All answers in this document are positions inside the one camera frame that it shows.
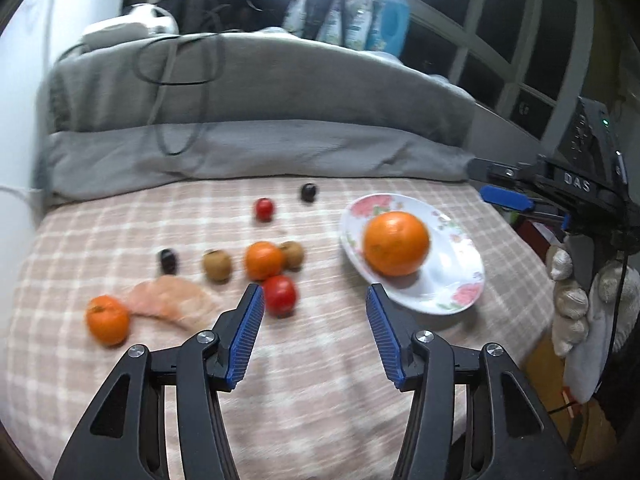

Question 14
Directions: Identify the checked bed sheet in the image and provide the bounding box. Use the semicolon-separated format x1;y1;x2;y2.
0;175;558;480

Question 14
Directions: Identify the white power strip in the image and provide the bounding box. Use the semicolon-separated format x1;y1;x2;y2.
81;3;180;46

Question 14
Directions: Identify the floral white plate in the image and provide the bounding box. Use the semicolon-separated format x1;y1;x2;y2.
340;193;486;316

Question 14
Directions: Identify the blue detergent bottle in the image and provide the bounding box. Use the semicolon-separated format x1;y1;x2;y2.
369;0;412;55

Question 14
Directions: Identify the white window frame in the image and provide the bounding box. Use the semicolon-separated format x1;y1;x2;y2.
120;0;601;146

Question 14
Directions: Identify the peeled mandarin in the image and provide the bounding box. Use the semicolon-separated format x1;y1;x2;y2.
123;276;221;332

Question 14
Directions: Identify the small orange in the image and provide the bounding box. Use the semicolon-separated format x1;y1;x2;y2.
85;294;132;347
244;241;286;282

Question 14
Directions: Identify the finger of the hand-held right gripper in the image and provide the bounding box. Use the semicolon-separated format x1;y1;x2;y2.
480;185;567;222
470;157;540;184

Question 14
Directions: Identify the brown kiwi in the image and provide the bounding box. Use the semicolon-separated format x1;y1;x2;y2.
279;240;306;270
201;249;234;282

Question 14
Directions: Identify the person's right hand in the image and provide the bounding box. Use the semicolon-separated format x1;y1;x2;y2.
545;245;640;406

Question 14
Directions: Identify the black cable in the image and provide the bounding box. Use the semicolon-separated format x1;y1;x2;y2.
136;34;227;157

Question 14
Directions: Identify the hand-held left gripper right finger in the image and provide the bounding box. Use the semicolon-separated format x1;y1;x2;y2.
366;284;576;480

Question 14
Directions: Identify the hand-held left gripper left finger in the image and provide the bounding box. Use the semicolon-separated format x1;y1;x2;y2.
52;284;266;480

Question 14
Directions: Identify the large orange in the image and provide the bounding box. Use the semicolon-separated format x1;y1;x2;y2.
363;211;431;278

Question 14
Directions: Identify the large red tomato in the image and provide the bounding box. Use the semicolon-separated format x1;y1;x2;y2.
262;275;299;318

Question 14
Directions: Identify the grey fleece blanket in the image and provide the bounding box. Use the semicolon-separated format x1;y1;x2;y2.
37;30;476;206

